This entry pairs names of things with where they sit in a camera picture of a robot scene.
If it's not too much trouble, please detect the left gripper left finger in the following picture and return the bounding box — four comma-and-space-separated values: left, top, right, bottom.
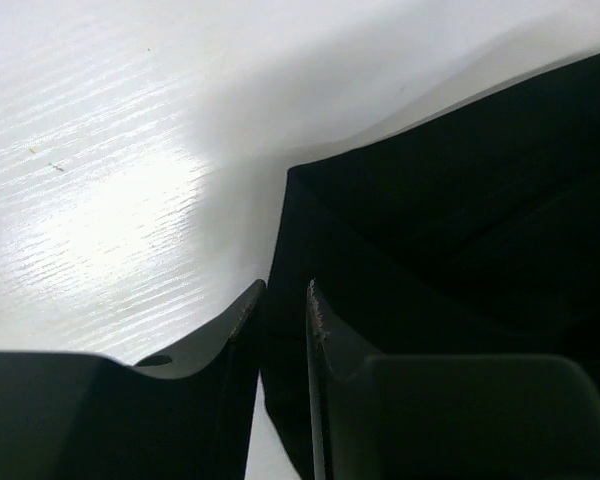
0, 280, 265, 479

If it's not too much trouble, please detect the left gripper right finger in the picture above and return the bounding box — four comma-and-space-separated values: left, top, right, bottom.
306, 285, 600, 479

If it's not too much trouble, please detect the black skirt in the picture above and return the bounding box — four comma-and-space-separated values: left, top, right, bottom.
261, 54, 600, 479

